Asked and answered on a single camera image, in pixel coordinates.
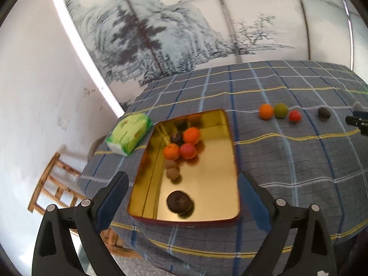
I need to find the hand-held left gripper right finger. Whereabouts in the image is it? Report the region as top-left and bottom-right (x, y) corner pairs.
(238, 171), (337, 276)

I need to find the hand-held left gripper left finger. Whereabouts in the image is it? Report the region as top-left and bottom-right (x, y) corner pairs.
(32, 171), (129, 276)

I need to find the small dark brown fruit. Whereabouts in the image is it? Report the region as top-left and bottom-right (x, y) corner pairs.
(317, 107), (332, 121)

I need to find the gold metal tray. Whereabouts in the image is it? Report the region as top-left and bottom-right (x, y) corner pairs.
(127, 109), (241, 223)

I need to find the dark brown round cake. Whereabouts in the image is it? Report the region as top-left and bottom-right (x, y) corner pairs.
(167, 190), (194, 215)

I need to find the green round fruit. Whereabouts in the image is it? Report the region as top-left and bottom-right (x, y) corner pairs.
(274, 104), (289, 119)

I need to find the orange tangerine with stem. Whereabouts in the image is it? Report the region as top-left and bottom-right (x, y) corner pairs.
(164, 144), (181, 160)

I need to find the grey plaid tablecloth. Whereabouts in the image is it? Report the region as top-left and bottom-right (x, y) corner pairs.
(76, 60), (368, 276)

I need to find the wooden chair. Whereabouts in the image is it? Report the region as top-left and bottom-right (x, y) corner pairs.
(27, 152), (127, 256)

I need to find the green tissue pack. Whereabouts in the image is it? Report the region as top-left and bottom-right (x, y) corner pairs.
(105, 113), (153, 158)

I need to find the landscape painting wall panel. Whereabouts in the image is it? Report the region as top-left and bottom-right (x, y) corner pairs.
(59, 0), (368, 88)

